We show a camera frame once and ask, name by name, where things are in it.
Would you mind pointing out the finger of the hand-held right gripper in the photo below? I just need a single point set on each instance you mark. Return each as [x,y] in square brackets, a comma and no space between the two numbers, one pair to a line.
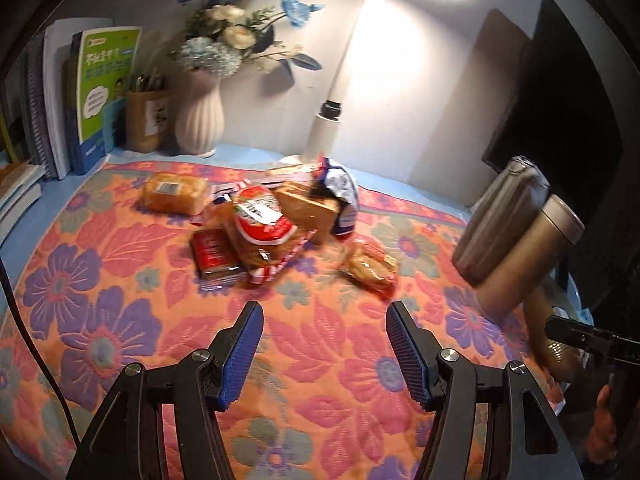
[585,337]

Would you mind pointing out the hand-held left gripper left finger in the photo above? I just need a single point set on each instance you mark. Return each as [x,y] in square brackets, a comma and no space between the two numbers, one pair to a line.
[242,355]

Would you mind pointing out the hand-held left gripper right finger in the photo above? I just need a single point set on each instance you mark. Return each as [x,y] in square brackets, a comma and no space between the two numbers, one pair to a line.
[407,355]

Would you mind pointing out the red wafer packet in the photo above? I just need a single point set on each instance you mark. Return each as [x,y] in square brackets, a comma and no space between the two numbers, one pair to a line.
[215,257]

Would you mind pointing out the large red label snack bag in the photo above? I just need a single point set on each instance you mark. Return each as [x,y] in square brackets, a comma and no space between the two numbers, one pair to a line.
[262,225]

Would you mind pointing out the brown bread block packet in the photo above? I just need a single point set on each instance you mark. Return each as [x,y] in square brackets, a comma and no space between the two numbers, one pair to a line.
[305,212]

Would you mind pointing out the white striped snack packet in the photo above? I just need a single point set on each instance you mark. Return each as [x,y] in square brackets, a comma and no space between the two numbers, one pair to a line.
[227,190]

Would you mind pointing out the blue and white snack bag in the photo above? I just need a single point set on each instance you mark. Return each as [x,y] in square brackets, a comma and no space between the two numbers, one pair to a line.
[342,195]

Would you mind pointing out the orange bread snack packet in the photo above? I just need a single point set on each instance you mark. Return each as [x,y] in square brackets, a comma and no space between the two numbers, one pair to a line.
[175,195]

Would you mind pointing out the pale yellow snack packet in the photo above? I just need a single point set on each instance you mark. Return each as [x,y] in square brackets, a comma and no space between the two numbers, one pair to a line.
[292,174]

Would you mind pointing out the person's right hand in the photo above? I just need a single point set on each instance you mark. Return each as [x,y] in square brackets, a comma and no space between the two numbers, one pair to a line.
[604,425]

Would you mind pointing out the floral woven cloth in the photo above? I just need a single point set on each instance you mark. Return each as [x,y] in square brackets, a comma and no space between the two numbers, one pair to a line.
[320,340]

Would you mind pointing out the gold cylindrical bottle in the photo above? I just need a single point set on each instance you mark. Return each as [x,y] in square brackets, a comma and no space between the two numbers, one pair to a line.
[530,255]

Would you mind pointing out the grey zip pouch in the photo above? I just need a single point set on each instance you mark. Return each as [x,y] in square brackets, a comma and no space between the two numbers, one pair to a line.
[495,220]

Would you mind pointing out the black monitor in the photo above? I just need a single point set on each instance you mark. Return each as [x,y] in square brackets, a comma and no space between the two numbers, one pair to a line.
[565,110]

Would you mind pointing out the white desk lamp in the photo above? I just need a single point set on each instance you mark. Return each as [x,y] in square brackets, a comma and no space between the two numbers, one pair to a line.
[327,130]

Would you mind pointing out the white ribbed vase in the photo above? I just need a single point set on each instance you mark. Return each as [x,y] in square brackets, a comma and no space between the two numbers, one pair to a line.
[200,120]

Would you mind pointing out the wooden pen holder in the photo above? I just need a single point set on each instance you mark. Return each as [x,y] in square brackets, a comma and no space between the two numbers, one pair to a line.
[147,122]

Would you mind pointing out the small teal booklet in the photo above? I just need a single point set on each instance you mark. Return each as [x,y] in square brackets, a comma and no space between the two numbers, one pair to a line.
[114,125]

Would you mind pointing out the stack of flat books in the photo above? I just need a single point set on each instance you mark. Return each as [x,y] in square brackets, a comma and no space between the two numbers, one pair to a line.
[17,195]

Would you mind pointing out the bundle of pens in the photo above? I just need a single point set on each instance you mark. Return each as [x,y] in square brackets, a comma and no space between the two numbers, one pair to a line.
[147,82]

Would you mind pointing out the dark blue book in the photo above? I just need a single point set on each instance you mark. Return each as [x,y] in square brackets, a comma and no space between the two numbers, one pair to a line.
[71,120]

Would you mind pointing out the artificial flower bouquet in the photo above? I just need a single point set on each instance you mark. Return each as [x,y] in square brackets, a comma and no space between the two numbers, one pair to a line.
[220,50]

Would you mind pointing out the white spiral notebooks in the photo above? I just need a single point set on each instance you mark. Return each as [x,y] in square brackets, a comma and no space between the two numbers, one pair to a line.
[50,95]

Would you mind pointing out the upright dark books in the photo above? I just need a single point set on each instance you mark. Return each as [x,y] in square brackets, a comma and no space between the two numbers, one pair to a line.
[12,125]

